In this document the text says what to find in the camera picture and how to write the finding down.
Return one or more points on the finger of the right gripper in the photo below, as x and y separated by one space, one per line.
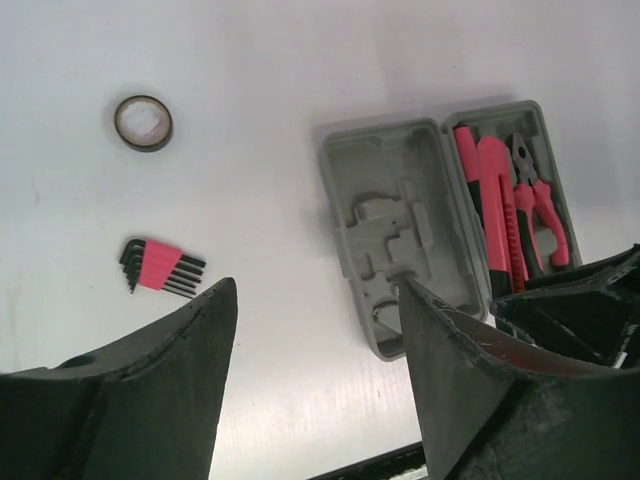
590 313

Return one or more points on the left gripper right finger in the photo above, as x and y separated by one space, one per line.
493 407

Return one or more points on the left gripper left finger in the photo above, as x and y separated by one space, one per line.
146 406

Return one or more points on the red utility knife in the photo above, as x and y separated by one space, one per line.
507 270

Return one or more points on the red black pliers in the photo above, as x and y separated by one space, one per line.
533 197

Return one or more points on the grey plastic tool case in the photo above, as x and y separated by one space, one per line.
401 207

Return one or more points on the red screwdriver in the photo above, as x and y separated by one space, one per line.
466 147

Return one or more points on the red hex key set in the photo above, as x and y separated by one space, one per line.
160 267

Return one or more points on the black tape roll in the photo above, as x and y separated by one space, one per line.
143 123

